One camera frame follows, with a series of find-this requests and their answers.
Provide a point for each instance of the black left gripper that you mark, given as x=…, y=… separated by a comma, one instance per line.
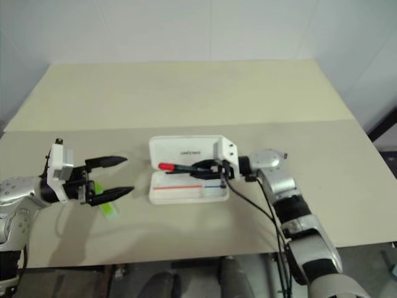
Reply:
x=74, y=183

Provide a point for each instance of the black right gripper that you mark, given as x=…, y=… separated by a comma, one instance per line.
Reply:
x=225, y=170

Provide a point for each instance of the red capped black marker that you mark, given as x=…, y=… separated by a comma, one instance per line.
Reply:
x=166, y=167

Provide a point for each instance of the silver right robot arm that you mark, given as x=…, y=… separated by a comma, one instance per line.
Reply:
x=288, y=192

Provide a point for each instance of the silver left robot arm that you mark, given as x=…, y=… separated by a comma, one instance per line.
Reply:
x=18, y=192

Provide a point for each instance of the white pencil case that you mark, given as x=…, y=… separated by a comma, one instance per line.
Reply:
x=183, y=149

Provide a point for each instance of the green marker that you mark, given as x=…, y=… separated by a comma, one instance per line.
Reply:
x=109, y=210

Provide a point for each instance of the dark rounded grey shape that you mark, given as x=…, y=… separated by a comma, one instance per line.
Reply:
x=162, y=284
x=232, y=276

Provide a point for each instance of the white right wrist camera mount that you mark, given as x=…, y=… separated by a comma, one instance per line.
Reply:
x=224, y=149

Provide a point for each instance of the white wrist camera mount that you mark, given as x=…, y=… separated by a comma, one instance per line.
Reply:
x=224, y=149
x=57, y=161

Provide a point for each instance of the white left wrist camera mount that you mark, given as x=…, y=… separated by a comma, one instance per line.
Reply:
x=57, y=161

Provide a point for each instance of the black metal frame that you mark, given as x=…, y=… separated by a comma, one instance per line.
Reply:
x=384, y=124

